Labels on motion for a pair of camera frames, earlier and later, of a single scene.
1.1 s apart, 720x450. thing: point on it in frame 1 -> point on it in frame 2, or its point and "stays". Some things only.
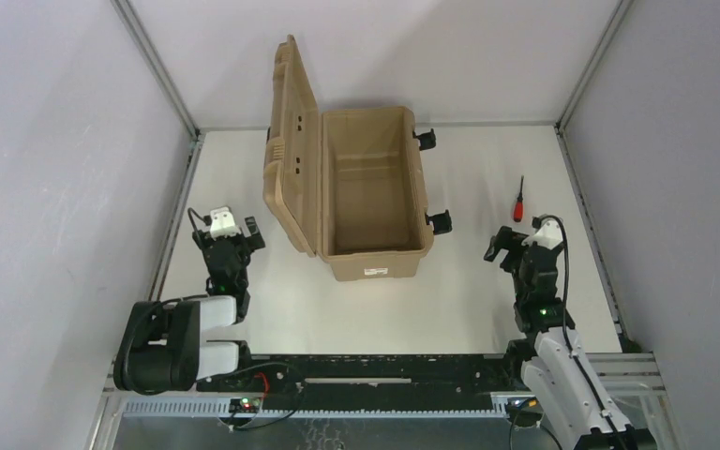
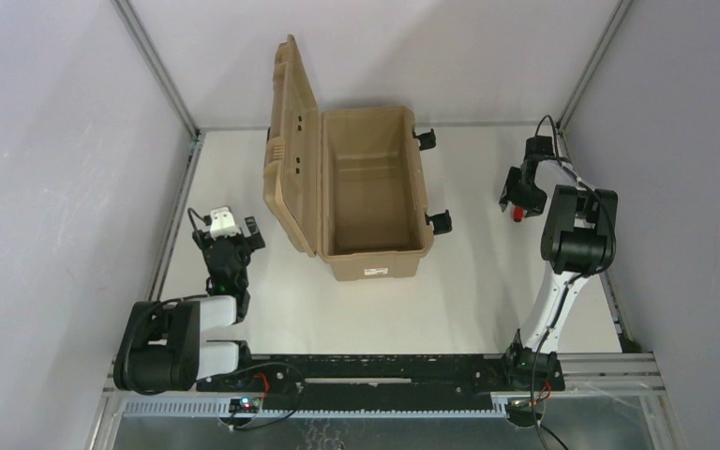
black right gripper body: x=512 y=252 -> x=522 y=188
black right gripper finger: x=511 y=240 -> x=511 y=192
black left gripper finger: x=257 y=237 stays
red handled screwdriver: x=518 y=205 stays
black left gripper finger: x=202 y=239 stays
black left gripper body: x=230 y=242 stays
